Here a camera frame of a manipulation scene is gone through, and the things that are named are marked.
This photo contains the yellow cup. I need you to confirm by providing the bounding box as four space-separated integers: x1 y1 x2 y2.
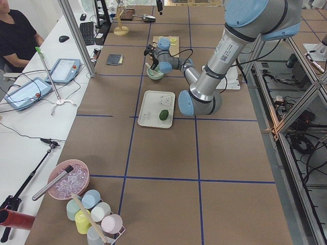
75 210 91 234

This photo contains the green lime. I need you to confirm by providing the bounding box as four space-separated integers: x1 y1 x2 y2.
159 109 169 121

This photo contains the grey cup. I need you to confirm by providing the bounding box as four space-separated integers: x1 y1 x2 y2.
87 226 104 245

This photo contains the seated person black shirt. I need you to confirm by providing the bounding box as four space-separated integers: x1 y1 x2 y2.
1 1 44 72

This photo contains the black keyboard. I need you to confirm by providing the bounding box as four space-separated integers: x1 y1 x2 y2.
79 22 95 46

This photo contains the grey folded cloth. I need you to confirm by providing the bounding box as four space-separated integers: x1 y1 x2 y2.
106 54 124 66

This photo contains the aluminium frame post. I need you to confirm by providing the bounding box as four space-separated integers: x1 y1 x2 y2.
58 0 96 78

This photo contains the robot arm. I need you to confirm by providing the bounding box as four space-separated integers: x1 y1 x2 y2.
144 0 302 116

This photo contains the white cup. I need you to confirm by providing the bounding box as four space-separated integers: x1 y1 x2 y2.
90 202 111 222

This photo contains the pink cup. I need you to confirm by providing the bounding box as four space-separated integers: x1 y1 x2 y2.
101 214 123 234

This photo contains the cream bear tray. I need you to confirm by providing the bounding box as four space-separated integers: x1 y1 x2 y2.
138 90 175 129

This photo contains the green ceramic bowl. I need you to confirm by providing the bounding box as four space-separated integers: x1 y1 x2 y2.
147 64 164 80

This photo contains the reacher grabber tool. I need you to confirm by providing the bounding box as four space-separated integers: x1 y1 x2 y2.
35 46 77 116

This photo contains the teach pendant tablet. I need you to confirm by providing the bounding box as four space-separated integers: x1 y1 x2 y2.
50 58 81 84
4 77 52 111

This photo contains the steel tube in bowl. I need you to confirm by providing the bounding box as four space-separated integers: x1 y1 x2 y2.
32 165 74 201

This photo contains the pink bowl with ice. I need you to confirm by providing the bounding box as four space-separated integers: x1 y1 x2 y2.
48 159 90 200

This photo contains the green cup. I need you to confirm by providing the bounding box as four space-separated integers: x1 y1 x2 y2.
66 199 80 221

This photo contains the bamboo cutting board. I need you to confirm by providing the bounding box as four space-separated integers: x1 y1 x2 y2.
152 36 179 57

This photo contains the wooden mug tree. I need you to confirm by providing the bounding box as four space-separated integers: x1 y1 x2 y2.
113 0 129 36

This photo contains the black tripod stick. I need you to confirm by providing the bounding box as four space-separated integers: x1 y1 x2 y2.
0 137 61 243

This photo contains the white ceramic spoon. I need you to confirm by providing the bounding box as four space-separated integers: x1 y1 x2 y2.
145 62 156 76

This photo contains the red cylinder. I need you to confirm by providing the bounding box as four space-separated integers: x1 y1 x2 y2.
1 209 35 230

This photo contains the black computer mouse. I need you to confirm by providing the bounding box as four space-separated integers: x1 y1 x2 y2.
58 35 69 43

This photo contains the blue cup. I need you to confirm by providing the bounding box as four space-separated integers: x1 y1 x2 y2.
81 189 101 209

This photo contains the near teach pendant tablet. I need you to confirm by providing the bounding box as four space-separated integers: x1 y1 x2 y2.
4 77 52 111

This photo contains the steel scoop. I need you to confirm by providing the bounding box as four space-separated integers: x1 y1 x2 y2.
132 14 156 23

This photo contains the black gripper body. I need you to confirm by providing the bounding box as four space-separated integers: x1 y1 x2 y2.
156 0 163 12
144 44 159 67

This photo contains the far teach pendant tablet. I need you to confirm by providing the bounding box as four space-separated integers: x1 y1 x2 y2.
50 58 81 84

